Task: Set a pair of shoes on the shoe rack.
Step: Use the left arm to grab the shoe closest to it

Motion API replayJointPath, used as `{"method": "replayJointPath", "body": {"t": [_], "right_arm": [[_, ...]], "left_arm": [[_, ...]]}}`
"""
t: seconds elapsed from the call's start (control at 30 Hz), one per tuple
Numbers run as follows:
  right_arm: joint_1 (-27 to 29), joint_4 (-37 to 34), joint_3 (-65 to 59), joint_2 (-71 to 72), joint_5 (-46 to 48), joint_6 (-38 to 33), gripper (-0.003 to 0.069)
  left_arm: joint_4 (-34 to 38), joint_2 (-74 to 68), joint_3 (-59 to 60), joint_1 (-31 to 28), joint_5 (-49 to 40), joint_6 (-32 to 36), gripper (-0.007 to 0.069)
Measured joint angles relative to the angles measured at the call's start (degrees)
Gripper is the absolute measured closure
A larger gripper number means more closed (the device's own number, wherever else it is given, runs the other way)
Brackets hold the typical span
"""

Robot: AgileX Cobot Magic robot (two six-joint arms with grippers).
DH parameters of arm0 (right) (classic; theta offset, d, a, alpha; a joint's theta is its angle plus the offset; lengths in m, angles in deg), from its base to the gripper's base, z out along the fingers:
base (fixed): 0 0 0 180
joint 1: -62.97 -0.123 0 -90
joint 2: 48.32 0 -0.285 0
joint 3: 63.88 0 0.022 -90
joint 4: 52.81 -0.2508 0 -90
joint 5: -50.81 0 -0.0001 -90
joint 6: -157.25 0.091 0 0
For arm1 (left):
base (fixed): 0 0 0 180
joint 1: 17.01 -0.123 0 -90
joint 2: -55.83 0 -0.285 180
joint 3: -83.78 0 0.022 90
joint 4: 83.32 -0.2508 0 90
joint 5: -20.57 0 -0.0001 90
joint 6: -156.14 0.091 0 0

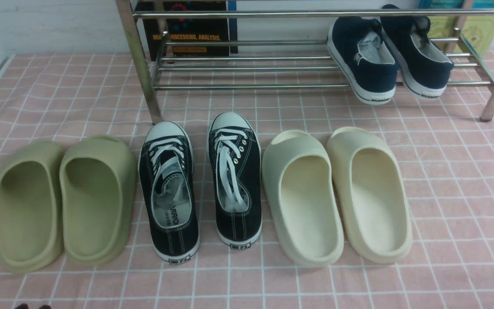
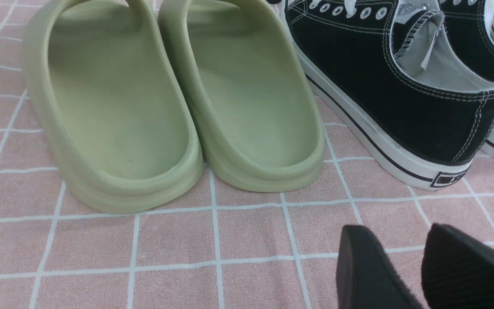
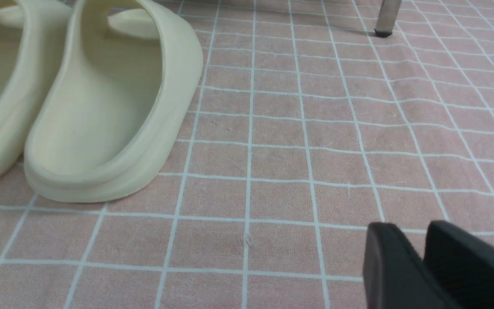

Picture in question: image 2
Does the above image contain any pink checked cloth mat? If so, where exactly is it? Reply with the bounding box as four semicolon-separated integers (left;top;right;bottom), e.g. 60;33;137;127
0;0;494;309

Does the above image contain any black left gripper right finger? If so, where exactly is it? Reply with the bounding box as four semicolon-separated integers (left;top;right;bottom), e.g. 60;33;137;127
421;223;494;309

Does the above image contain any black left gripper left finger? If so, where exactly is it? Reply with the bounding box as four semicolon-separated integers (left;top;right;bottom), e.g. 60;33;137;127
336;225;423;309

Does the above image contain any green slipper,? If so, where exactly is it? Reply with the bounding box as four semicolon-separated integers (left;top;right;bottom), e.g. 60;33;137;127
22;0;204;214
157;0;324;192

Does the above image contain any green slipper, inner right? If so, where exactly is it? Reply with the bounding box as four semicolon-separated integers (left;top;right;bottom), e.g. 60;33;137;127
157;0;324;192

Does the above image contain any green slipper, outer left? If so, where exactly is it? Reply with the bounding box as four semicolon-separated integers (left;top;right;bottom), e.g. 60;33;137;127
22;0;204;214

